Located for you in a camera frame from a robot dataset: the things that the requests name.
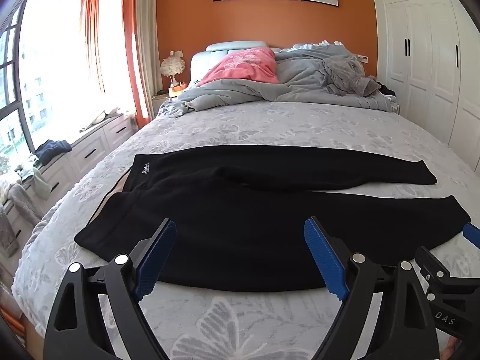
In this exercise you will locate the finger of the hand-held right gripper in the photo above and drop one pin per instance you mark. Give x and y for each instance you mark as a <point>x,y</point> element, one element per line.
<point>450,270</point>
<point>472,235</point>

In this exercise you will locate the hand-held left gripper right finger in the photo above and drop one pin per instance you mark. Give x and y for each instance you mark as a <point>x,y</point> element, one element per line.
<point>324,255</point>

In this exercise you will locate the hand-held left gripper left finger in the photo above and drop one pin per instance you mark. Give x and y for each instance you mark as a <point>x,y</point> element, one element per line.
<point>157,255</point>

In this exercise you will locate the black pants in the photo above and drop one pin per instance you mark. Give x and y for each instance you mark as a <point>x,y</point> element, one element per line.
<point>243,225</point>

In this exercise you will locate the white window seat cabinet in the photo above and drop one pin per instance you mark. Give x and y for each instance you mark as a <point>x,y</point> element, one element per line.
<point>93,146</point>

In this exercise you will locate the grey butterfly print bedspread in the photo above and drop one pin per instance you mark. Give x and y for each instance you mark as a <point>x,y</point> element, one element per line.
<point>262,127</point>

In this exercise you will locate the pale green cloth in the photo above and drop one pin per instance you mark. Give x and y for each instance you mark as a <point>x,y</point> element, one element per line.
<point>35,182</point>

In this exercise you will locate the dark blue clothes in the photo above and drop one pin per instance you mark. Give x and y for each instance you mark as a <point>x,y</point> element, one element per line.
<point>52,152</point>

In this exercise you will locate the grey items on window seat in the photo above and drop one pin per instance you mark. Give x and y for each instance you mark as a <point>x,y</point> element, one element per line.
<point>101,118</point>

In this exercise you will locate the grey knit blanket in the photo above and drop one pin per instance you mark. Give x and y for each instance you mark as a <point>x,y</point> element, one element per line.
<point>15,210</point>

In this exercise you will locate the white nightstand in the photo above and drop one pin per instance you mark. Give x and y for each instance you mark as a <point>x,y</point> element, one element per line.
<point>161,103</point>

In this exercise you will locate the white wardrobe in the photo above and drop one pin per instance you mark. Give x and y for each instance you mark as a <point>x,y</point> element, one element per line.
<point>420,63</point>

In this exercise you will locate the grey duvet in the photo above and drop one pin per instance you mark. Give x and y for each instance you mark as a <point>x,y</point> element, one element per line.
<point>240,92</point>

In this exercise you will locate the grey crumpled garment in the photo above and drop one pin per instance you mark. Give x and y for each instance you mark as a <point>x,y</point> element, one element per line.
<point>345,73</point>

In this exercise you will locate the white feather table lamp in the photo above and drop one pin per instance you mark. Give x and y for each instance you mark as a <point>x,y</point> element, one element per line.
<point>173,66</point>

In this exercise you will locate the pink pillow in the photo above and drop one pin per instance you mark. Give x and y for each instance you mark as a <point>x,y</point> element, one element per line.
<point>240,65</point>

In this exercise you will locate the white sheer curtain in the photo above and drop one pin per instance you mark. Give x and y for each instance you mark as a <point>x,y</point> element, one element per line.
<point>150,45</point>

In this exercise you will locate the window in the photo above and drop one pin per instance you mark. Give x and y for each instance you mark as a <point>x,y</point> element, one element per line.
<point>37,82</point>

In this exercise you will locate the light blue headboard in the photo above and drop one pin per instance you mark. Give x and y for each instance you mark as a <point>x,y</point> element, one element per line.
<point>225,46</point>

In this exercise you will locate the orange curtain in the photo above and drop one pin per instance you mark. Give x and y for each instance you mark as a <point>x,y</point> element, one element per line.
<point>129,26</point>
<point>92,37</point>

